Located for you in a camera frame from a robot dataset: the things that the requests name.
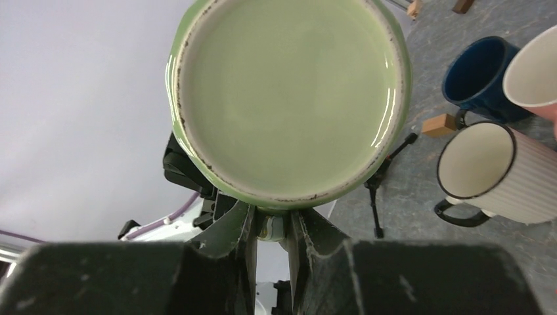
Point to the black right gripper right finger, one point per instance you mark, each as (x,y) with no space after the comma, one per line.
(332,273)

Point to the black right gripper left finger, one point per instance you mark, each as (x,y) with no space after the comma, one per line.
(122,277)

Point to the light green mug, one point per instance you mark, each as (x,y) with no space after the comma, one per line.
(287,105)

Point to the white ribbed mug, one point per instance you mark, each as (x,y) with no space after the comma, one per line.
(488,170)

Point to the dark blue mug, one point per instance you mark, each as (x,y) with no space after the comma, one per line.
(473,82)

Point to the pink mug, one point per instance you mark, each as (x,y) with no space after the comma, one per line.
(530,78)

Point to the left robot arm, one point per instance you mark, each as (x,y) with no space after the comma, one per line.
(182,182)

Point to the orange wooden block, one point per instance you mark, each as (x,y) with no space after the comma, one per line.
(439,126)

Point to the wooden cube at corner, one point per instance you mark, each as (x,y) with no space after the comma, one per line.
(414,8)

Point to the brown block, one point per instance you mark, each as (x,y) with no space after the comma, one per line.
(462,6)

